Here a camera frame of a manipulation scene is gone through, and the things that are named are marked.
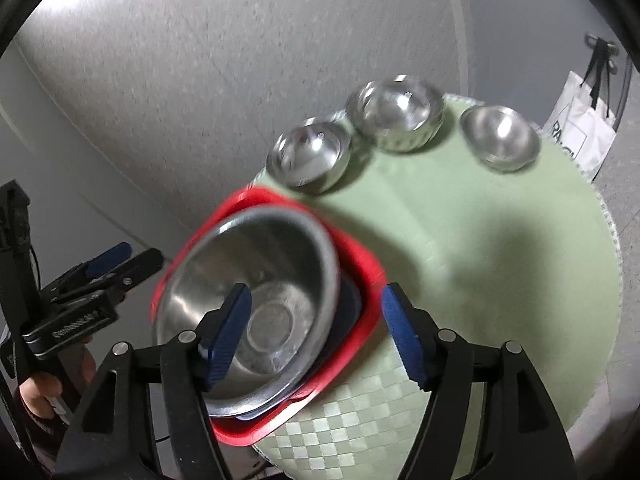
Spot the large steel bowl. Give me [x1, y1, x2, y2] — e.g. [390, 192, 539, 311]
[154, 206, 341, 417]

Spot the white tote bag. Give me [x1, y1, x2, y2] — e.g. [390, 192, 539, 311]
[544, 38, 616, 181]

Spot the green checkered tablecloth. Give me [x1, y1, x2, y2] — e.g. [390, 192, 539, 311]
[257, 94, 623, 479]

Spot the person's left hand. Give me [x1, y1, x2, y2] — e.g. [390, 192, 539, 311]
[18, 336, 96, 419]

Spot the small steel bowl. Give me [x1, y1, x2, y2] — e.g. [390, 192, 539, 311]
[460, 105, 541, 172]
[266, 118, 352, 195]

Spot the metal door handle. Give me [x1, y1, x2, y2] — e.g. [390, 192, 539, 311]
[585, 32, 620, 75]

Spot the red plastic square basin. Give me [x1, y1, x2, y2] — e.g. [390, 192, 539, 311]
[151, 186, 386, 446]

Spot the medium steel bowl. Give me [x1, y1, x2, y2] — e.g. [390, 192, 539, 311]
[346, 75, 445, 154]

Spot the blue plate in basin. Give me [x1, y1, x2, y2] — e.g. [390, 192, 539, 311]
[236, 274, 361, 422]

